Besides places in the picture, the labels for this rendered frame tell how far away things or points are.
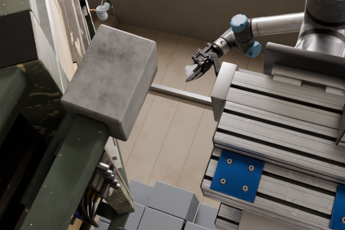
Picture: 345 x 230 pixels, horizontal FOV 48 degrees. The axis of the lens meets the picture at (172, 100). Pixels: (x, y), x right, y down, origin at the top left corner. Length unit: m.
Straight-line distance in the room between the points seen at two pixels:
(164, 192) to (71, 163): 3.41
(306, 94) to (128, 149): 5.02
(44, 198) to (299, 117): 0.50
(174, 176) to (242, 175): 4.69
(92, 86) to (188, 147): 4.89
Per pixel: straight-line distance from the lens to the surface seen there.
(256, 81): 0.85
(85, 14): 2.56
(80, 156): 0.72
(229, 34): 1.84
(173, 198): 4.07
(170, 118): 5.80
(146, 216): 4.10
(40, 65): 0.80
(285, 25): 1.65
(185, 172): 5.48
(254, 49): 1.76
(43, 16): 1.15
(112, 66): 0.74
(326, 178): 0.82
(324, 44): 0.91
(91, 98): 0.72
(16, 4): 0.87
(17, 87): 0.81
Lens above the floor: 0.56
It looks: 22 degrees up
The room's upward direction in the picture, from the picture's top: 22 degrees clockwise
